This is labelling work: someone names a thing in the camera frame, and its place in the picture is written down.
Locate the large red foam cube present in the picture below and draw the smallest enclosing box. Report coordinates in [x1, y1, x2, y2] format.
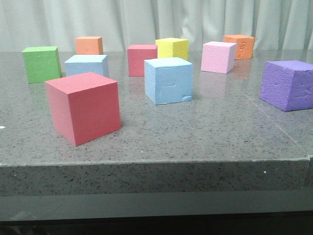
[45, 72, 121, 146]

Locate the orange foam cube left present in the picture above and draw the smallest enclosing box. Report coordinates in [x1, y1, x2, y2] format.
[74, 36, 104, 55]

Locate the light blue cube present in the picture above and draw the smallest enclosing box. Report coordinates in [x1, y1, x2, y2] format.
[65, 55, 110, 77]
[144, 57, 193, 105]

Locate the orange foam cube right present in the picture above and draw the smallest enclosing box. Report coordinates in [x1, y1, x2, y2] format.
[223, 34, 255, 60]

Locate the orange foam cube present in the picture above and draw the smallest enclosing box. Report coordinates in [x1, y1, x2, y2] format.
[74, 36, 104, 55]
[223, 34, 255, 60]

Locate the small red foam cube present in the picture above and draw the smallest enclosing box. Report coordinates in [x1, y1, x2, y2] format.
[127, 44, 157, 77]

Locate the grey-green curtain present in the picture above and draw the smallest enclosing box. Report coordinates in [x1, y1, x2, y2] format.
[0, 0, 313, 52]

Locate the yellow foam cube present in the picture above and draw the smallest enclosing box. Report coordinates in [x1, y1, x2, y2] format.
[155, 38, 189, 60]

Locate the purple foam cube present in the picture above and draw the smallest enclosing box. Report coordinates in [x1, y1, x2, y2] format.
[259, 60, 313, 112]

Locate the green foam cube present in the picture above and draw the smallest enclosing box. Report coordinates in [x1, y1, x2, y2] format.
[22, 46, 62, 84]

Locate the pink foam cube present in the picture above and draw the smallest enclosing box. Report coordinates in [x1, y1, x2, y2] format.
[201, 41, 237, 74]

